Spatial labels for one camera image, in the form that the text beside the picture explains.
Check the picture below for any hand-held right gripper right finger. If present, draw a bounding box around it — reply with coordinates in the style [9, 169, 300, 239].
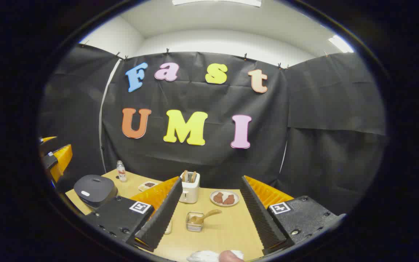
[240, 175, 344, 255]

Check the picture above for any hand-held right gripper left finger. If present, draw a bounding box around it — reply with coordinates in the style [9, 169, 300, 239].
[86, 176, 183, 252]

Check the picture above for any metal wire chopstick holder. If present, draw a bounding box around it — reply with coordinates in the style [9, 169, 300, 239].
[185, 212, 204, 232]

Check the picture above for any wooden spoon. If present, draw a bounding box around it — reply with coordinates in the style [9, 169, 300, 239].
[189, 209, 222, 224]

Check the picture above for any dark grey rice cooker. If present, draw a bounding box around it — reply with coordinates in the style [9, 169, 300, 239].
[73, 175, 118, 209]

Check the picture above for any white toaster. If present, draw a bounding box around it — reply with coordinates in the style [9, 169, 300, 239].
[179, 172, 200, 204]

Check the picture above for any white divided condiment dish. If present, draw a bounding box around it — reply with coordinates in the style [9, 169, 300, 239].
[138, 181, 158, 192]

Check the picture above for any white round plate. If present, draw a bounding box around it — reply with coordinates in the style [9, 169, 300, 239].
[210, 190, 240, 207]

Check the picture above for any white cloth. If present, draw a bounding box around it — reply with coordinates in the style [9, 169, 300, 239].
[187, 250, 244, 262]

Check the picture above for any clear plastic water bottle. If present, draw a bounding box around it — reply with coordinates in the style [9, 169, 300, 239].
[116, 160, 127, 182]

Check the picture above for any black backdrop cloth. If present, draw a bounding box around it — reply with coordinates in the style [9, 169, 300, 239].
[39, 44, 387, 215]

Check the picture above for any ceiling light panel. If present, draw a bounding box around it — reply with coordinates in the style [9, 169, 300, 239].
[172, 0, 262, 8]
[329, 35, 354, 53]

